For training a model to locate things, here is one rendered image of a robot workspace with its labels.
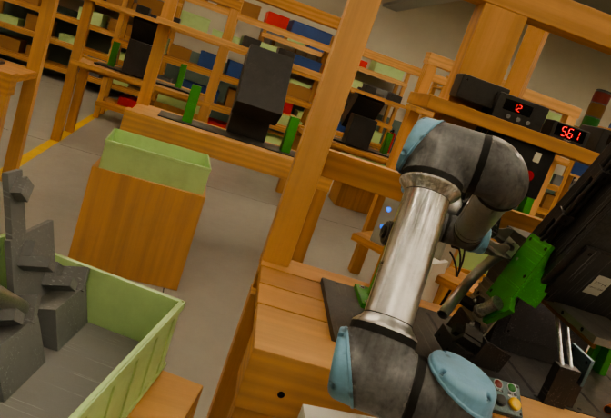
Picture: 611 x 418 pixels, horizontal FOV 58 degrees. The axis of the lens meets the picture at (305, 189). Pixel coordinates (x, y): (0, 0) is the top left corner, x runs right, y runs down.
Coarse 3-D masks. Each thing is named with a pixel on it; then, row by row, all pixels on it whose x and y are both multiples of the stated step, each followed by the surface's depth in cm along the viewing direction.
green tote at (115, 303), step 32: (0, 256) 116; (64, 256) 115; (96, 288) 114; (128, 288) 114; (96, 320) 116; (128, 320) 115; (160, 320) 114; (160, 352) 109; (128, 384) 93; (96, 416) 81
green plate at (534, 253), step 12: (528, 240) 150; (528, 252) 147; (540, 252) 143; (516, 264) 149; (528, 264) 144; (540, 264) 141; (504, 276) 151; (516, 276) 146; (528, 276) 142; (540, 276) 143; (492, 288) 153; (504, 288) 148; (516, 288) 143; (528, 288) 144; (540, 288) 144; (528, 300) 144; (540, 300) 145
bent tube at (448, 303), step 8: (512, 240) 152; (512, 248) 152; (488, 256) 157; (480, 264) 158; (488, 264) 157; (472, 272) 158; (480, 272) 158; (464, 280) 157; (472, 280) 157; (456, 288) 154; (464, 288) 154; (456, 296) 151; (448, 304) 149; (456, 304) 150; (440, 312) 149; (448, 312) 147
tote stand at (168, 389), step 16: (160, 384) 113; (176, 384) 114; (192, 384) 116; (144, 400) 106; (160, 400) 108; (176, 400) 110; (192, 400) 111; (128, 416) 100; (144, 416) 102; (160, 416) 103; (176, 416) 105; (192, 416) 116
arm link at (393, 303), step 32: (416, 128) 100; (448, 128) 100; (416, 160) 99; (448, 160) 97; (480, 160) 97; (416, 192) 98; (448, 192) 97; (416, 224) 95; (384, 256) 96; (416, 256) 93; (384, 288) 92; (416, 288) 92; (352, 320) 93; (384, 320) 89; (352, 352) 87; (384, 352) 86; (352, 384) 85; (384, 384) 85; (384, 416) 86
